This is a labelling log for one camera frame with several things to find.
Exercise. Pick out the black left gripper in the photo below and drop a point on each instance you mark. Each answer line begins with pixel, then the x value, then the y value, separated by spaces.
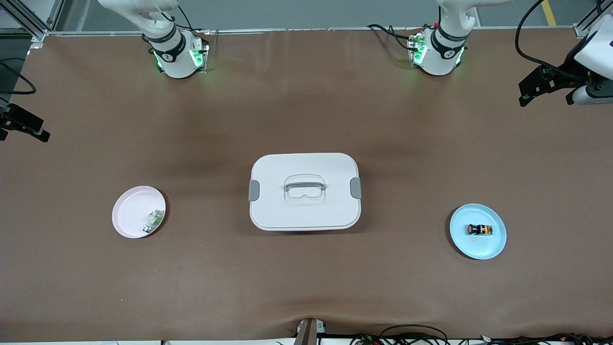
pixel 568 68

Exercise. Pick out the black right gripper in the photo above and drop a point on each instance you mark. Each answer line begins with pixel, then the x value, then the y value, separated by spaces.
pixel 10 116

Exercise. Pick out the orange push-button switch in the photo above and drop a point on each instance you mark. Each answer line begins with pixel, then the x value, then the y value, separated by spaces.
pixel 480 230

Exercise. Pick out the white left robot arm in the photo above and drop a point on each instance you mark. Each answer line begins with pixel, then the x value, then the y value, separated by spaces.
pixel 438 60

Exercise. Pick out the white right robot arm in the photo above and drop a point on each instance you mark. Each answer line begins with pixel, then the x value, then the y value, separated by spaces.
pixel 177 62

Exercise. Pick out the white lidded storage box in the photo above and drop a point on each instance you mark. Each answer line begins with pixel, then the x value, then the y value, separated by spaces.
pixel 287 211

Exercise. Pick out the pink round plate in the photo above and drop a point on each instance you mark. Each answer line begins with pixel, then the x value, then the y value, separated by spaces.
pixel 129 215

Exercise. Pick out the light blue round plate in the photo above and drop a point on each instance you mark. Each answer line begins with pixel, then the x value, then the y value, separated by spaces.
pixel 479 249

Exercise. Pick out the aluminium frame profile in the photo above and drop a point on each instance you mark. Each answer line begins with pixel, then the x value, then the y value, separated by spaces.
pixel 586 24
pixel 33 26

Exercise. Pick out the green and white switch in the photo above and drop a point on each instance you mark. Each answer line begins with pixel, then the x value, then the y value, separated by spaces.
pixel 154 220

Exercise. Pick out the brown camera post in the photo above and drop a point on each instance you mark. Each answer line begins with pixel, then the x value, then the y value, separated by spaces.
pixel 306 333

